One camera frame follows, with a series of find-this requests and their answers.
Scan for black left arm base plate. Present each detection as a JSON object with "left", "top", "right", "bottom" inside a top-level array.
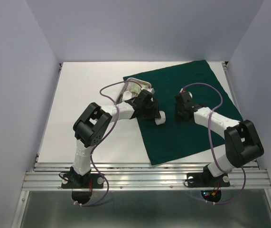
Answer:
[{"left": 59, "top": 172, "right": 104, "bottom": 189}]

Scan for right side aluminium rail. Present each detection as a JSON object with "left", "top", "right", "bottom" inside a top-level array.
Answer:
[{"left": 222, "top": 60, "right": 259, "bottom": 169}]

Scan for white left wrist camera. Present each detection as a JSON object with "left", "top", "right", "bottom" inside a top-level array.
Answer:
[{"left": 141, "top": 88, "right": 155, "bottom": 94}]

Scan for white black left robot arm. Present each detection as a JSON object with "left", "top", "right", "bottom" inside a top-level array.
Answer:
[{"left": 64, "top": 89, "right": 166, "bottom": 188}]

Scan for white gauze pad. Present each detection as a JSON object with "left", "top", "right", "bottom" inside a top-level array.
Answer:
[
  {"left": 121, "top": 91, "right": 138, "bottom": 102},
  {"left": 155, "top": 111, "right": 166, "bottom": 125}
]

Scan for dark green surgical drape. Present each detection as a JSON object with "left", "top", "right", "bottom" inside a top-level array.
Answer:
[{"left": 132, "top": 60, "right": 242, "bottom": 165}]

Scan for clear bag of cotton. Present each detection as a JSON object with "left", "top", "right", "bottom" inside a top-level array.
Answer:
[{"left": 130, "top": 84, "right": 141, "bottom": 94}]

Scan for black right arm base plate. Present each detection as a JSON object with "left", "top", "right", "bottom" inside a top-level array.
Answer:
[{"left": 183, "top": 172, "right": 230, "bottom": 188}]

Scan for stainless steel instrument tray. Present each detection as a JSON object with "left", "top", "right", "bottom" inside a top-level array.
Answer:
[{"left": 116, "top": 77, "right": 155, "bottom": 104}]

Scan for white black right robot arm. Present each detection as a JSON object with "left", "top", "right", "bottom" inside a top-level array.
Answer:
[{"left": 175, "top": 91, "right": 264, "bottom": 188}]

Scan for aluminium extrusion rail frame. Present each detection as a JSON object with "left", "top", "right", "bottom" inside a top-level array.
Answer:
[{"left": 12, "top": 153, "right": 271, "bottom": 228}]

